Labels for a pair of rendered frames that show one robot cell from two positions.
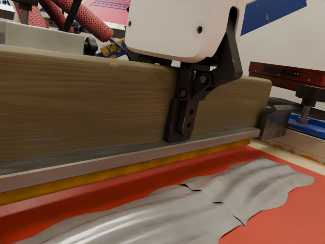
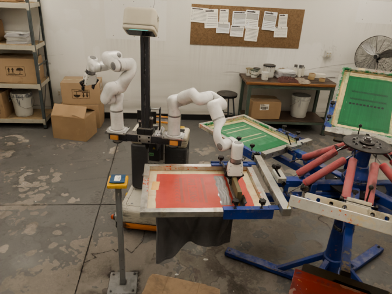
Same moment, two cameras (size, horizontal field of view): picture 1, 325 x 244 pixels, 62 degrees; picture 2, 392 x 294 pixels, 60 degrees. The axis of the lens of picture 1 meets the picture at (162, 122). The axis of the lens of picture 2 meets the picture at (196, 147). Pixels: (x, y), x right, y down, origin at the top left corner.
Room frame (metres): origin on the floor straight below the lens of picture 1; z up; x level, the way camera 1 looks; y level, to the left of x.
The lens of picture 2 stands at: (1.31, -1.64, 2.16)
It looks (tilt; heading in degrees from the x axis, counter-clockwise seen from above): 25 degrees down; 131
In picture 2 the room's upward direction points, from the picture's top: 3 degrees clockwise
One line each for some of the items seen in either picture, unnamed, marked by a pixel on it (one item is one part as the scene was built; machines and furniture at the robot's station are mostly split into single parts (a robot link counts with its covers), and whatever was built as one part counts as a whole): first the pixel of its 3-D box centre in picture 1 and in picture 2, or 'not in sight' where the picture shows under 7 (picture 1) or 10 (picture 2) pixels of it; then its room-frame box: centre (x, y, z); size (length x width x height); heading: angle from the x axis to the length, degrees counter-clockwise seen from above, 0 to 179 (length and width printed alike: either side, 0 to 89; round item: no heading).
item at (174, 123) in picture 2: not in sight; (174, 124); (-0.37, 0.06, 1.21); 0.16 x 0.13 x 0.15; 126
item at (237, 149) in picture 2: not in sight; (233, 147); (0.22, 0.01, 1.25); 0.15 x 0.10 x 0.11; 175
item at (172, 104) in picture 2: not in sight; (175, 105); (-0.36, 0.06, 1.37); 0.13 x 0.10 x 0.16; 85
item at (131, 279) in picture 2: not in sight; (120, 235); (-0.36, -0.48, 0.48); 0.22 x 0.22 x 0.96; 47
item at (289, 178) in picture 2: not in sight; (286, 181); (0.50, 0.26, 1.02); 0.17 x 0.06 x 0.05; 47
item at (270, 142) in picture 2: not in sight; (262, 131); (-0.05, 0.83, 1.05); 1.08 x 0.61 x 0.23; 167
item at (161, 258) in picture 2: not in sight; (195, 236); (0.23, -0.33, 0.74); 0.46 x 0.04 x 0.42; 47
